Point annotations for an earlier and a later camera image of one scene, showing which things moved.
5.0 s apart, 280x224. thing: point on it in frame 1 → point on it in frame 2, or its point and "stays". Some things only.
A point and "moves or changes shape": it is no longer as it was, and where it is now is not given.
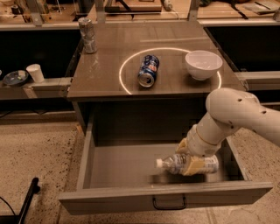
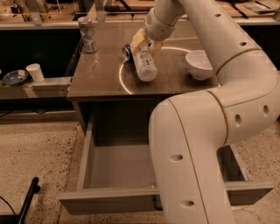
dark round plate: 16,78 stays
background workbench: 66,14 stays
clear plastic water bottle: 174,163 moves or changes shape
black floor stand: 21,218 stays
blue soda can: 148,71 → 127,53
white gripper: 194,143 → 152,25
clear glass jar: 87,33 stays
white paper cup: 36,73 stays
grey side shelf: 49,88 stays
